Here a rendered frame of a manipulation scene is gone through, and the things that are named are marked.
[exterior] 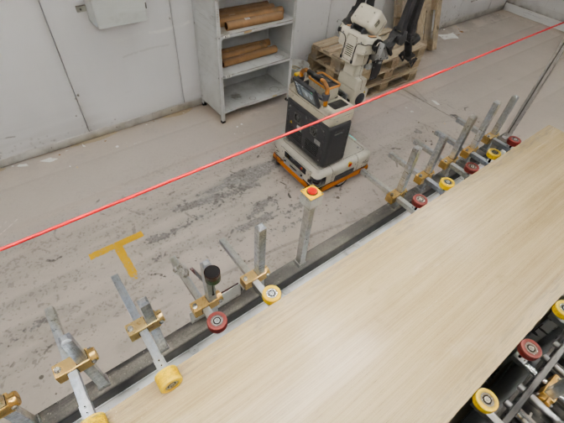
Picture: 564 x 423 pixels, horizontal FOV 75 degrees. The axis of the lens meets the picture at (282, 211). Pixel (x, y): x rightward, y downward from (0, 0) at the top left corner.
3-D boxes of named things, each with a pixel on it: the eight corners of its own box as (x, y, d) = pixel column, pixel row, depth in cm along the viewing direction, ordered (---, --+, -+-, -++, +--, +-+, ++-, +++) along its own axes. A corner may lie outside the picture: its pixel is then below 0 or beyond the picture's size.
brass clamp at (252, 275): (239, 281, 170) (238, 275, 167) (263, 268, 176) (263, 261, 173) (246, 291, 167) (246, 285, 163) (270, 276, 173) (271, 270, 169)
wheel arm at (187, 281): (169, 263, 173) (168, 257, 169) (175, 259, 174) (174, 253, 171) (216, 336, 150) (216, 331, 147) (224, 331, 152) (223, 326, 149)
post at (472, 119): (438, 176, 248) (469, 114, 213) (441, 174, 250) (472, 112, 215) (442, 180, 247) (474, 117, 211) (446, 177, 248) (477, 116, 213)
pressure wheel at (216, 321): (205, 330, 154) (202, 317, 146) (221, 320, 158) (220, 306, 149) (215, 345, 150) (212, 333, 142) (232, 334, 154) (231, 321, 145)
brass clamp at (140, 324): (126, 331, 139) (122, 325, 136) (159, 311, 145) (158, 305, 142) (133, 343, 136) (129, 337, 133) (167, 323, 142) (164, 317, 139)
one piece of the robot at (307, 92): (323, 117, 278) (317, 96, 259) (295, 96, 296) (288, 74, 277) (335, 107, 279) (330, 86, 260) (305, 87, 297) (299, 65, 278)
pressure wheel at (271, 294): (260, 312, 161) (261, 300, 153) (263, 296, 167) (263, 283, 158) (279, 315, 161) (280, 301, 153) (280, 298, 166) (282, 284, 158)
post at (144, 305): (160, 353, 164) (135, 300, 129) (167, 348, 166) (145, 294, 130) (164, 359, 162) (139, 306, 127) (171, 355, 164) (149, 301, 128)
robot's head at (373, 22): (368, 28, 257) (382, 9, 254) (347, 18, 268) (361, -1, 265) (375, 39, 269) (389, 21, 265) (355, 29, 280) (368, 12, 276)
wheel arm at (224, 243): (219, 244, 184) (218, 239, 181) (225, 242, 185) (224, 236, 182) (270, 310, 162) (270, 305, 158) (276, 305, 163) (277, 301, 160)
